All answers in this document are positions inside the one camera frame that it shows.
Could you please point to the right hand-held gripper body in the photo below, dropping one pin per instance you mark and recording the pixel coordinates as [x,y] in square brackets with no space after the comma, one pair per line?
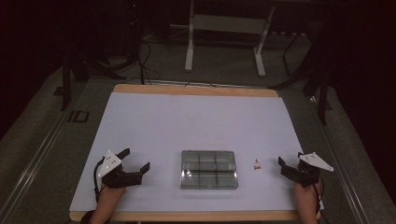
[303,175]

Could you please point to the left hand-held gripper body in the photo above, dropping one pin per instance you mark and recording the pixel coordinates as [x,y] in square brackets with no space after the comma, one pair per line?
[116,179]

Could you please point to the small pink white trinket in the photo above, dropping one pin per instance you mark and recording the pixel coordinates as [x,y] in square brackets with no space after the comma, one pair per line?
[257,165]

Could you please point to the clear plastic compartment box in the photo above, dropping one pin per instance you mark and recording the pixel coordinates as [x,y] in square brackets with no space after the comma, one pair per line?
[208,169]

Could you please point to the person's left hand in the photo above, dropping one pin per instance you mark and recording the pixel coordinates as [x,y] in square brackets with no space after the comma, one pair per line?
[111,192]

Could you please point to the person's right hand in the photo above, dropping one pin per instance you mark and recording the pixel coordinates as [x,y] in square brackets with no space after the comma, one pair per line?
[306,192]

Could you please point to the pale table mat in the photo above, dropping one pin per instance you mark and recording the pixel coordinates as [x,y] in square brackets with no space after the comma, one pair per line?
[193,124]

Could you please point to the black stand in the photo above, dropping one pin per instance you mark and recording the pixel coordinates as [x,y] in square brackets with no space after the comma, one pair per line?
[322,90]
[67,77]

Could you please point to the white metal stand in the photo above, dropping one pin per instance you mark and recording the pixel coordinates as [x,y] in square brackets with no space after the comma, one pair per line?
[227,25]

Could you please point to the metal floor rail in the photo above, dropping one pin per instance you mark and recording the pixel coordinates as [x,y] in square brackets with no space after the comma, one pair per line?
[339,168]
[34,161]

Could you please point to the black rectangular floor bracket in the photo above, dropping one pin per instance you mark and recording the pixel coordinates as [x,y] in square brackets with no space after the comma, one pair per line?
[78,116]

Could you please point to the thin black tube frame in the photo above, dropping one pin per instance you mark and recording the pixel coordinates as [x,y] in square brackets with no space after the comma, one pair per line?
[288,53]

